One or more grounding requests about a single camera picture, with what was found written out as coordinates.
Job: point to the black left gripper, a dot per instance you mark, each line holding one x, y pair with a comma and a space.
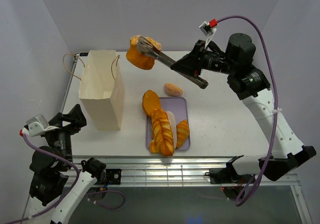
76, 115

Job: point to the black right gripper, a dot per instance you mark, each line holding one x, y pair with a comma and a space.
192, 64

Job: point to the pink sugared donut bread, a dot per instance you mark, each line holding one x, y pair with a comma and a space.
172, 90

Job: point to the metal serving tongs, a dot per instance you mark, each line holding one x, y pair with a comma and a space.
146, 48

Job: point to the chunky orange bread loaf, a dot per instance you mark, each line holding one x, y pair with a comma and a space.
136, 58

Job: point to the long twisted braided bread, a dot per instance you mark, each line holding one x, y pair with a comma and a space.
162, 132

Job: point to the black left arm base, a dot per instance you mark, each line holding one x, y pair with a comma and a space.
111, 176

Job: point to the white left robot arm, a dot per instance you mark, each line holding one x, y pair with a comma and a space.
57, 185

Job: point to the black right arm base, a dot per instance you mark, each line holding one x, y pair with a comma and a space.
226, 176

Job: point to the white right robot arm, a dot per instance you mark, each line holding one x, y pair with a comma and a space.
254, 90

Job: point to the beige paper bag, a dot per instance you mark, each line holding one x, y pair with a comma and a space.
102, 90

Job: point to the oval orange flat bread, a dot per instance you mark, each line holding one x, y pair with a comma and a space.
150, 102

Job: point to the white sugared bread slice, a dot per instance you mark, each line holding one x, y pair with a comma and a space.
173, 124

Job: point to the small striped croissant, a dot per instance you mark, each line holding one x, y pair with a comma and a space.
183, 132

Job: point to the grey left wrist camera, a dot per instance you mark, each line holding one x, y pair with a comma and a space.
37, 126

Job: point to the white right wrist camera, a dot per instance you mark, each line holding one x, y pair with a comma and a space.
209, 29

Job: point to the aluminium frame rail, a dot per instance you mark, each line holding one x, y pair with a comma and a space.
221, 127

